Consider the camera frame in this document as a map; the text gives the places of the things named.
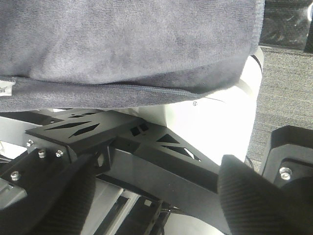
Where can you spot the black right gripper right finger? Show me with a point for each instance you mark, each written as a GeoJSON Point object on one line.
{"type": "Point", "coordinates": [254, 206]}

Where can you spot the black metal bracket frame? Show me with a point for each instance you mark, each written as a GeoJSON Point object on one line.
{"type": "Point", "coordinates": [129, 152]}

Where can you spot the black felt table mat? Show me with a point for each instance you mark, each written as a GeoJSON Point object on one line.
{"type": "Point", "coordinates": [285, 98]}

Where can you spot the grey microfibre towel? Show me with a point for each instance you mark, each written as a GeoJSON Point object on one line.
{"type": "Point", "coordinates": [111, 54]}

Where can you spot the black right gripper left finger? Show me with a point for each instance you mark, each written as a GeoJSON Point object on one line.
{"type": "Point", "coordinates": [60, 206]}

